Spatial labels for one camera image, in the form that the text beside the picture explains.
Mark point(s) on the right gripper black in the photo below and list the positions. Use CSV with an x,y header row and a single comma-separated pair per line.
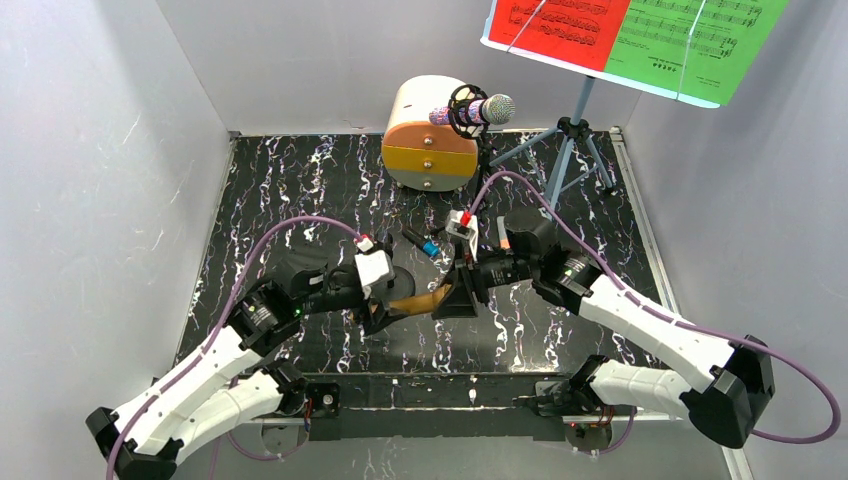
x,y
469,283

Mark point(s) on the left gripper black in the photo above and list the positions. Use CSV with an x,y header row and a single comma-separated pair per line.
x,y
370,309

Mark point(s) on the gold microphone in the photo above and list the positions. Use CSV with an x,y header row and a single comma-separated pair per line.
x,y
420,304

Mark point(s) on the black shock-mount tripod stand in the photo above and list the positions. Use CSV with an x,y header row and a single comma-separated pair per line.
x,y
479,134

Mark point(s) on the purple glitter microphone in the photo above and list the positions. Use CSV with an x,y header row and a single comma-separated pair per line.
x,y
495,110

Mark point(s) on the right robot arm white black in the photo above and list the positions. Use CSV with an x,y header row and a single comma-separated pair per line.
x,y
720,386

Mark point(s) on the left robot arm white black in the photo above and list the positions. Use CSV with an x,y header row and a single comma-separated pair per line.
x,y
233,376

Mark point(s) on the black blue marker pen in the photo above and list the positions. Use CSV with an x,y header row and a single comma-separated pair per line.
x,y
423,243

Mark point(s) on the orange white highlighter pen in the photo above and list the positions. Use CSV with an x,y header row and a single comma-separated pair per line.
x,y
504,242

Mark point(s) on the round three-drawer storage box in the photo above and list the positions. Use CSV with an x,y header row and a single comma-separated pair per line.
x,y
418,154

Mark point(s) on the red sheet music page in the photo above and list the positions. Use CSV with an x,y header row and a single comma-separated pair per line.
x,y
580,32

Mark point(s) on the green sheet music page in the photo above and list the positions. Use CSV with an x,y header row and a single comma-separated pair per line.
x,y
695,51

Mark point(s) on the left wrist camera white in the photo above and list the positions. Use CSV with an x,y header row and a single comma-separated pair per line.
x,y
374,266

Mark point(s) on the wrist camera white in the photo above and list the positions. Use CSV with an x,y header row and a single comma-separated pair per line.
x,y
464,226
374,266

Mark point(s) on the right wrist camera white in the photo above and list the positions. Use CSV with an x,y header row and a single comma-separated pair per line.
x,y
464,226

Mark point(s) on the aluminium frame rail base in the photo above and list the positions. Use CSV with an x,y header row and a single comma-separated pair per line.
x,y
336,407

